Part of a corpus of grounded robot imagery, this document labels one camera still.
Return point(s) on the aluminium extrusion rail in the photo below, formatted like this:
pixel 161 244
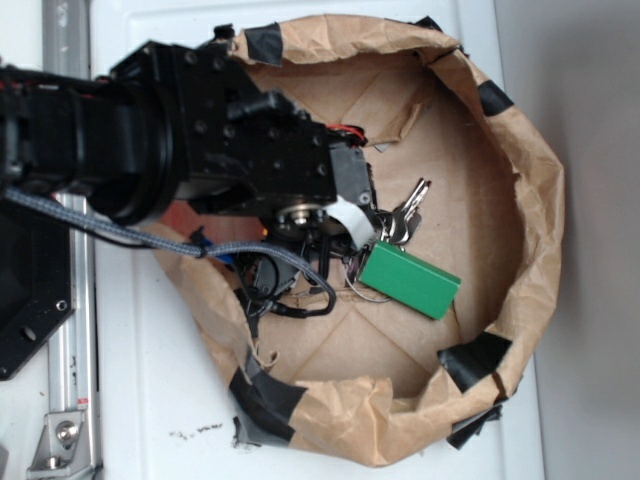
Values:
pixel 73 348

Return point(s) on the silver key bunch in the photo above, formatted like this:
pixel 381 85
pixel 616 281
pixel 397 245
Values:
pixel 395 227

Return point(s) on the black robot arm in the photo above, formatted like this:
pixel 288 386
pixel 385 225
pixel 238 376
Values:
pixel 61 134

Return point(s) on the white plastic cooler lid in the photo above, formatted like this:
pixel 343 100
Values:
pixel 165 412

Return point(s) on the silver rail corner bracket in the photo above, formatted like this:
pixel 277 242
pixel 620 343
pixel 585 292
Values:
pixel 64 448

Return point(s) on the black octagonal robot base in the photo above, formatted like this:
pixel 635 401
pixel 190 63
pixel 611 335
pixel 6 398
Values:
pixel 36 284

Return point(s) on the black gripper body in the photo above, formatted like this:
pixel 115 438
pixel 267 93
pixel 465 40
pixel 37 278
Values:
pixel 229 148

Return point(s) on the green rectangular block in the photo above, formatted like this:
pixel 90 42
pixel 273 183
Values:
pixel 409 280

